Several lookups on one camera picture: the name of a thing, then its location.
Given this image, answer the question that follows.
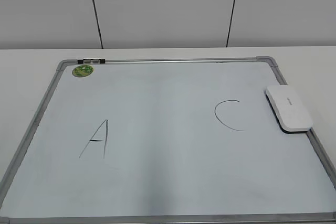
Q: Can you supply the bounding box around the white rectangular whiteboard eraser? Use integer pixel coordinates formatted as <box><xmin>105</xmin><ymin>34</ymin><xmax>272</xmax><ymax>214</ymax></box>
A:
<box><xmin>266</xmin><ymin>85</ymin><xmax>313</xmax><ymax>133</ymax></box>

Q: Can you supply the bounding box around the black and grey marker clip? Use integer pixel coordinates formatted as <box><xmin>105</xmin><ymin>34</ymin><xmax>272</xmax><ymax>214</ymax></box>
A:
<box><xmin>77</xmin><ymin>58</ymin><xmax>106</xmax><ymax>65</ymax></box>

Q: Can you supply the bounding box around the white whiteboard with grey frame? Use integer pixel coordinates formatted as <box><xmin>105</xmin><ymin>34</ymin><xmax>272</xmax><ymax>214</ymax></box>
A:
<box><xmin>1</xmin><ymin>57</ymin><xmax>335</xmax><ymax>223</ymax></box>

